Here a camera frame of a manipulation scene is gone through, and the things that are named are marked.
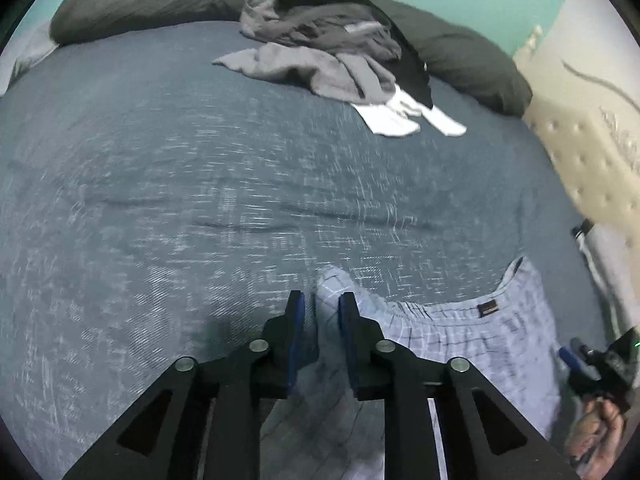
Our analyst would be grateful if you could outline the dark grey garment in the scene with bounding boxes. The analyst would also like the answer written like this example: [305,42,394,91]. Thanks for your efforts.
[239,0,403,58]

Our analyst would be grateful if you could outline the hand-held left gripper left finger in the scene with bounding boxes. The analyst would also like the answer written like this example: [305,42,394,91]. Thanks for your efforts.
[62,290,307,480]

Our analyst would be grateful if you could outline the light blue checked shorts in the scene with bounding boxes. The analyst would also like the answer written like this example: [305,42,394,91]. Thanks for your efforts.
[260,255,576,480]

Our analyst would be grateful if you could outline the white garment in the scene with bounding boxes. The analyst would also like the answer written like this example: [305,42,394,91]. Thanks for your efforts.
[350,82,468,138]

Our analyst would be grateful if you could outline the light grey garment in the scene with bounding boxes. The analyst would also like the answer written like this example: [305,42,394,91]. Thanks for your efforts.
[212,42,401,103]

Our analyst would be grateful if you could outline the person's right hand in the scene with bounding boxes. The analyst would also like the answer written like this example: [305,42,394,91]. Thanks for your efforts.
[565,395,627,471]

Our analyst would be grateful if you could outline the cream tufted headboard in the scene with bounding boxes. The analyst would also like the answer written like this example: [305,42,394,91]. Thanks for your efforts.
[512,0,640,241]

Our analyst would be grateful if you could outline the dark grey pillow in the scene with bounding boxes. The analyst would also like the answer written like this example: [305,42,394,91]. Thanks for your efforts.
[362,0,534,118]
[50,0,273,46]

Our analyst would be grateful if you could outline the black and white cable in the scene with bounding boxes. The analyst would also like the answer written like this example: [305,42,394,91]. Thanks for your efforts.
[571,219,617,313]

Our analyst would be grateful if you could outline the blue-grey patterned blanket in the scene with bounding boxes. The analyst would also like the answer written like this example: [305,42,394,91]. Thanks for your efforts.
[0,20,611,480]

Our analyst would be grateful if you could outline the white bed sheet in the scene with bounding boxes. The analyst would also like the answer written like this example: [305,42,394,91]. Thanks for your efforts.
[0,20,58,96]

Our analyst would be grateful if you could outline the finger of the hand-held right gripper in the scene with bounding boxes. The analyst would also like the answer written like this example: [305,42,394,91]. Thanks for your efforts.
[558,346,587,382]
[571,337,597,361]

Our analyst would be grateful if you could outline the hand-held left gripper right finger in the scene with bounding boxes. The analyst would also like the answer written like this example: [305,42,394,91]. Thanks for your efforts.
[337,291,581,480]

